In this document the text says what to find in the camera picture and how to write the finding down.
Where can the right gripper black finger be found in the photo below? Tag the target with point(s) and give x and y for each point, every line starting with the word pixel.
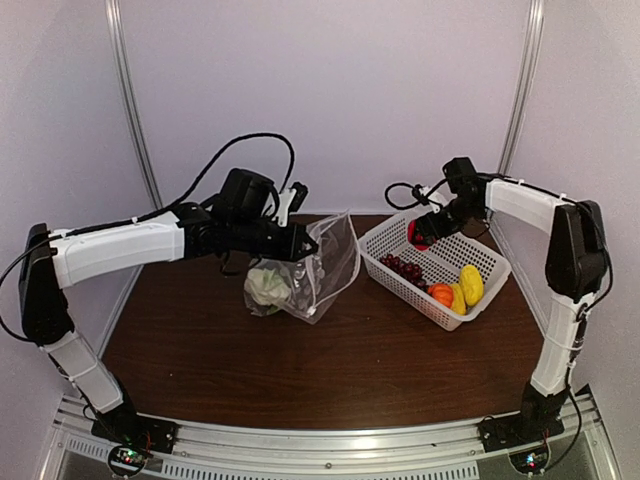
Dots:
pixel 431 239
pixel 423 225

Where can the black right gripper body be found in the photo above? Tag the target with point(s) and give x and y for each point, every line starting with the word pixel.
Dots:
pixel 453 223

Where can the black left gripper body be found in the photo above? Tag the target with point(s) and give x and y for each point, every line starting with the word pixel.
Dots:
pixel 247 237

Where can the red toy bell pepper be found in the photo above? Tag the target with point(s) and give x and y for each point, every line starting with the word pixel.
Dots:
pixel 415 238

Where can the white toy cauliflower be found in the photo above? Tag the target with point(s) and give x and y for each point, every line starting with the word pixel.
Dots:
pixel 265 291

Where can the clear zip top bag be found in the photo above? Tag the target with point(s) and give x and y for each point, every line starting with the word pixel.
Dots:
pixel 317 280

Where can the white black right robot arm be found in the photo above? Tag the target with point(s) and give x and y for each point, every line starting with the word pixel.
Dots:
pixel 577 261

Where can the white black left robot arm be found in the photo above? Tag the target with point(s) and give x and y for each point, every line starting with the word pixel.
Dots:
pixel 248 215

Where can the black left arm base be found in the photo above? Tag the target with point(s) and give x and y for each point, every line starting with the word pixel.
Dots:
pixel 126 426

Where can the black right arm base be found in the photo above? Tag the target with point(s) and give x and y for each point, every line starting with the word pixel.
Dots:
pixel 525 425

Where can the white perforated plastic basket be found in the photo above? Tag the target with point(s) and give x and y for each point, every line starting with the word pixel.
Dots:
pixel 440 263

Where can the dark red toy grapes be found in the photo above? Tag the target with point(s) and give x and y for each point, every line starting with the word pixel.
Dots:
pixel 409 271

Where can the orange toy pumpkin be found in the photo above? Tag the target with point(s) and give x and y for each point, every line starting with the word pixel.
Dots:
pixel 442 293

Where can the yellow toy pepper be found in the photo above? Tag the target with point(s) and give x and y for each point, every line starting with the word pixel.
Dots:
pixel 472 285

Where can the yellow toy banana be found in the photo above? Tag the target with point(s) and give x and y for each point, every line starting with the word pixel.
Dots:
pixel 458 305

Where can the right round circuit board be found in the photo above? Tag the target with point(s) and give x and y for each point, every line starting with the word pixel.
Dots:
pixel 531 461

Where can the round circuit board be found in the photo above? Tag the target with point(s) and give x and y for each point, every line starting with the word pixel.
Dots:
pixel 531 461
pixel 125 461

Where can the left round circuit board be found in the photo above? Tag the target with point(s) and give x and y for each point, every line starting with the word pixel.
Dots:
pixel 125 461

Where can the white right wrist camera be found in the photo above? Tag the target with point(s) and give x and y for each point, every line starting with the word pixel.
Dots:
pixel 428 195

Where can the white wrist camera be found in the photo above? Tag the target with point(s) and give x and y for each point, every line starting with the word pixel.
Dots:
pixel 428 195
pixel 289 201

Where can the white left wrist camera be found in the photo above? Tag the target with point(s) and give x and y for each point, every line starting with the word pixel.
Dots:
pixel 289 201

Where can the right aluminium frame post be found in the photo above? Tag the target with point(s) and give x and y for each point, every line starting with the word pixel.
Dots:
pixel 528 66

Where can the aluminium frame post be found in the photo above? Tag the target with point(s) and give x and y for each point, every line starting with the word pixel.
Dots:
pixel 118 41
pixel 528 66

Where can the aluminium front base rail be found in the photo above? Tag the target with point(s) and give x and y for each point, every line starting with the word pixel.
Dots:
pixel 451 450

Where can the left aluminium frame post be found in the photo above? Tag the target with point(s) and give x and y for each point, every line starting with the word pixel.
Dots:
pixel 118 41

